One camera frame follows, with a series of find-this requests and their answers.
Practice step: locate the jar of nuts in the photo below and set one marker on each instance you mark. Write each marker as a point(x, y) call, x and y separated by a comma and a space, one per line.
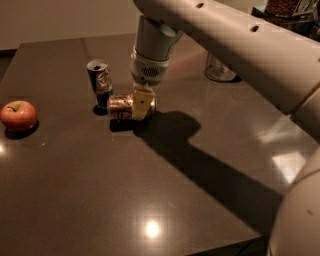
point(289, 8)

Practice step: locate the wire mesh cup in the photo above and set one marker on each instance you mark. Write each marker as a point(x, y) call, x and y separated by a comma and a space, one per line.
point(217, 71)

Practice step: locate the silver blue redbull can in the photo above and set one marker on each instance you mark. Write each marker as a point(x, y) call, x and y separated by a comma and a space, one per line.
point(101, 81)

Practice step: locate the orange patterned soda can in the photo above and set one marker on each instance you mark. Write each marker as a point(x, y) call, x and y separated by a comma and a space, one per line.
point(120, 106)

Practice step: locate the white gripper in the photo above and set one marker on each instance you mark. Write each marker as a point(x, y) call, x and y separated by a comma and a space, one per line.
point(149, 71)

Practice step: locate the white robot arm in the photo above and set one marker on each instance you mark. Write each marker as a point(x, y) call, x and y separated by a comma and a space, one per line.
point(283, 67)

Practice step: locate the red apple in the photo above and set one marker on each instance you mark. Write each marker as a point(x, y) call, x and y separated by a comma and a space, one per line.
point(18, 116)

